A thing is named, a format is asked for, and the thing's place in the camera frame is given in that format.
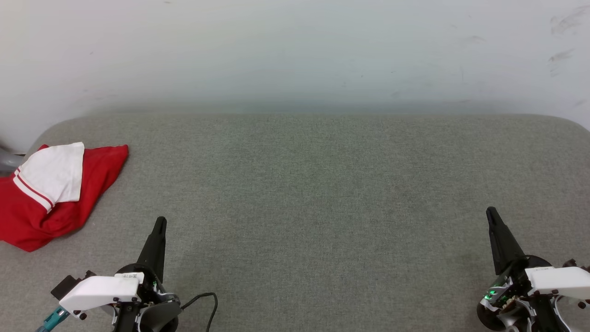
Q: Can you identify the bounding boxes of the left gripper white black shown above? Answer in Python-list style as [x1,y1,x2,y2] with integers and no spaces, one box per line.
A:
[59,217,181,332]

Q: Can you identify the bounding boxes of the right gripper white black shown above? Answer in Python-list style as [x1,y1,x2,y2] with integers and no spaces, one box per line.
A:
[477,207,590,332]

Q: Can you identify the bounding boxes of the red and white t-shirt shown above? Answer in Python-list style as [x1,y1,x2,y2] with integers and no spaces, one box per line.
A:
[0,142,130,253]

